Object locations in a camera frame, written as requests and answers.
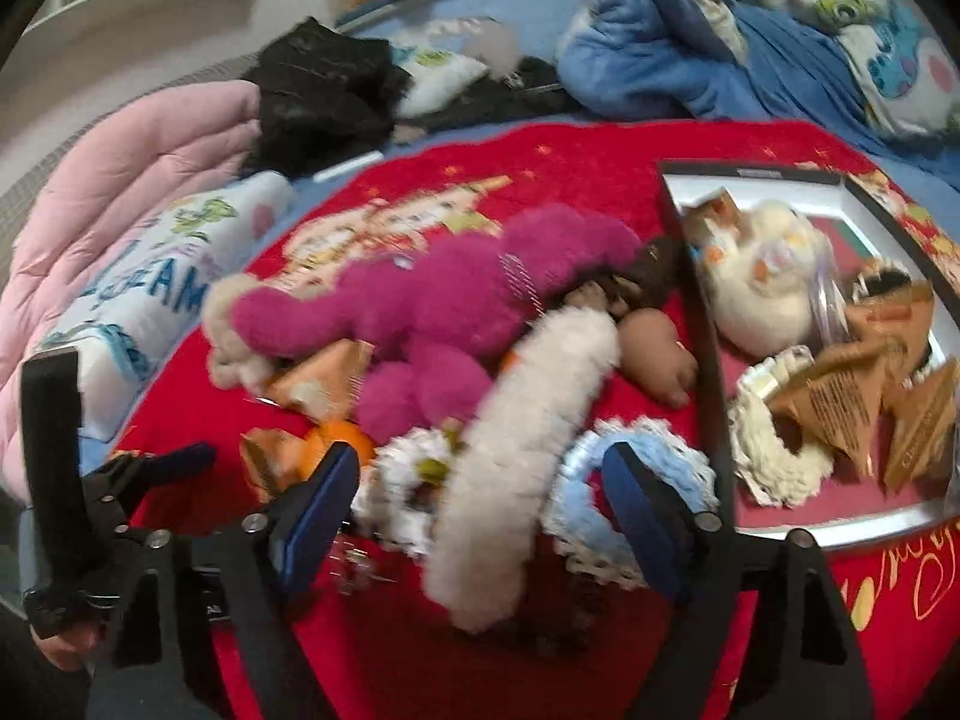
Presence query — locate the red printed blanket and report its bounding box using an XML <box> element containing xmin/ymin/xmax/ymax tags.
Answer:
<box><xmin>112</xmin><ymin>118</ymin><xmax>960</xmax><ymax>720</ymax></box>

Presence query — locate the orange mandarin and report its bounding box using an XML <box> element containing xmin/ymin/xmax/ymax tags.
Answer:
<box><xmin>304</xmin><ymin>420</ymin><xmax>376</xmax><ymax>477</ymax></box>

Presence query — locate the long white printed pillow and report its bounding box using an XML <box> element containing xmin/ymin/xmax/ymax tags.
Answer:
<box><xmin>37</xmin><ymin>171</ymin><xmax>295</xmax><ymax>440</ymax></box>

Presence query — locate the black box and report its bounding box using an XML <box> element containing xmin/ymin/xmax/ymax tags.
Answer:
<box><xmin>656</xmin><ymin>159</ymin><xmax>960</xmax><ymax>550</ymax></box>

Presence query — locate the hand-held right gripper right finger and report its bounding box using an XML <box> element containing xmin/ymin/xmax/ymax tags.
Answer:
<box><xmin>602</xmin><ymin>441</ymin><xmax>875</xmax><ymax>720</ymax></box>

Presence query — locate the white green crochet scrunchie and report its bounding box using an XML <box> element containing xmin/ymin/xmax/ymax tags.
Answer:
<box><xmin>352</xmin><ymin>424</ymin><xmax>470</xmax><ymax>556</ymax></box>

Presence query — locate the magenta plush toy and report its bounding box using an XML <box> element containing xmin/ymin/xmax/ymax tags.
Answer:
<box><xmin>229</xmin><ymin>202</ymin><xmax>646</xmax><ymax>443</ymax></box>

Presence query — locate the small clear plastic bag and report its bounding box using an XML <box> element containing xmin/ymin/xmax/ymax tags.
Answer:
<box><xmin>811</xmin><ymin>270</ymin><xmax>857</xmax><ymax>350</ymax></box>

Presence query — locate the brown doll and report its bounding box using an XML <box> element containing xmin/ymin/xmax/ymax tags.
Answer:
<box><xmin>562</xmin><ymin>236</ymin><xmax>698</xmax><ymax>410</ymax></box>

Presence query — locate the small white printed pillow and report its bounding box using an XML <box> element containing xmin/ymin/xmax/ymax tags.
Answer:
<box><xmin>390</xmin><ymin>19</ymin><xmax>518</xmax><ymax>117</ymax></box>

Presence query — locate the white plush toy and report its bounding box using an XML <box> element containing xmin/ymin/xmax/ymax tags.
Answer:
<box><xmin>709</xmin><ymin>199</ymin><xmax>833</xmax><ymax>357</ymax></box>

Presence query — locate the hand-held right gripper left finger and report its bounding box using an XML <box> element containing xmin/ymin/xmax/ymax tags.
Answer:
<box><xmin>90</xmin><ymin>444</ymin><xmax>361</xmax><ymax>720</ymax></box>

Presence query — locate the blue cartoon printed blanket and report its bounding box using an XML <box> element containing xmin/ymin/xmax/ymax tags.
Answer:
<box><xmin>555</xmin><ymin>0</ymin><xmax>960</xmax><ymax>166</ymax></box>

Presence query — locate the blue crochet scrunchie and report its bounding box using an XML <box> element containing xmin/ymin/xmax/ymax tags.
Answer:
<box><xmin>544</xmin><ymin>418</ymin><xmax>721</xmax><ymax>590</ymax></box>

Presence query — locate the black puffer jacket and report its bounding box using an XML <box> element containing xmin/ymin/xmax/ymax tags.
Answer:
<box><xmin>240</xmin><ymin>19</ymin><xmax>410</xmax><ymax>179</ymax></box>

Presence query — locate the beige plush toy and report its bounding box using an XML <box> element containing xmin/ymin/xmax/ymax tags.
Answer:
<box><xmin>202</xmin><ymin>274</ymin><xmax>278</xmax><ymax>391</ymax></box>

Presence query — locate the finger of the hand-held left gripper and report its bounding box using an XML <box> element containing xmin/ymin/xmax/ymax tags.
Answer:
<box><xmin>20</xmin><ymin>349</ymin><xmax>85</xmax><ymax>541</ymax></box>
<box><xmin>109</xmin><ymin>442</ymin><xmax>218</xmax><ymax>500</ymax></box>

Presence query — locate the cream crochet scrunchie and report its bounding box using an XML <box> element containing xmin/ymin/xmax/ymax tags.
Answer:
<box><xmin>731</xmin><ymin>349</ymin><xmax>833</xmax><ymax>507</ymax></box>

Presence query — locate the white fluffy headband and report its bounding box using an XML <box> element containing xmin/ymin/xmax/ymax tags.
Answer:
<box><xmin>424</xmin><ymin>307</ymin><xmax>622</xmax><ymax>631</ymax></box>

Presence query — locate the person's left hand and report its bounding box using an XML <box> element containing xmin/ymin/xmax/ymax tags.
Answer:
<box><xmin>34</xmin><ymin>630</ymin><xmax>98</xmax><ymax>672</ymax></box>

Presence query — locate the black cream-edged crochet scrunchie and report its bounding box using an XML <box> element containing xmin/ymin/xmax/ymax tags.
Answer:
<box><xmin>855</xmin><ymin>259</ymin><xmax>935</xmax><ymax>301</ymax></box>

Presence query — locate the pink quilt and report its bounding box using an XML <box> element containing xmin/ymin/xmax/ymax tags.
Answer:
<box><xmin>0</xmin><ymin>81</ymin><xmax>263</xmax><ymax>496</ymax></box>

